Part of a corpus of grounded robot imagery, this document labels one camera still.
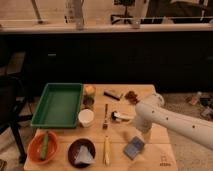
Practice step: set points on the dark small jar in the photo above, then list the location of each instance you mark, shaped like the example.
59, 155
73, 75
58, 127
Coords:
88, 102

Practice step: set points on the blue sponge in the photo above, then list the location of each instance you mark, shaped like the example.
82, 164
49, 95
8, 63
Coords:
134, 147

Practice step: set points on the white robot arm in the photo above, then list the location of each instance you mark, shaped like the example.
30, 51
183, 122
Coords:
151, 110

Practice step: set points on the green plastic tray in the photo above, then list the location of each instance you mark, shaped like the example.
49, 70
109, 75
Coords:
58, 106

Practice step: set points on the green cucumber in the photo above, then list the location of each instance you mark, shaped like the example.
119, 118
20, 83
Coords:
44, 148

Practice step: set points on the dark brown bowl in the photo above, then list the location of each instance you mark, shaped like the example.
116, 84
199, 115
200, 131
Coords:
74, 149

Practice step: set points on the white handled peeler tool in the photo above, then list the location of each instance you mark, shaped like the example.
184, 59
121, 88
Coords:
119, 117

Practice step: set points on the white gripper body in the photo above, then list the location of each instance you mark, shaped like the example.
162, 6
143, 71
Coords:
147, 135

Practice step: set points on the black chair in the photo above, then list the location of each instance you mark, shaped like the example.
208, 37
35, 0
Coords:
13, 98

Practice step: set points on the grey crumpled cloth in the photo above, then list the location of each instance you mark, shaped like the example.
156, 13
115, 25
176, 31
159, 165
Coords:
84, 156

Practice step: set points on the orange bowl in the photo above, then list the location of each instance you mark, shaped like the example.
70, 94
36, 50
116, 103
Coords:
34, 148

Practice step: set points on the brown food pieces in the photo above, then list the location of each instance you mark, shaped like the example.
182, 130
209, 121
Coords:
131, 96

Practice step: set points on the white cup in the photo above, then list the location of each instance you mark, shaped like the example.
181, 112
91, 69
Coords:
86, 117

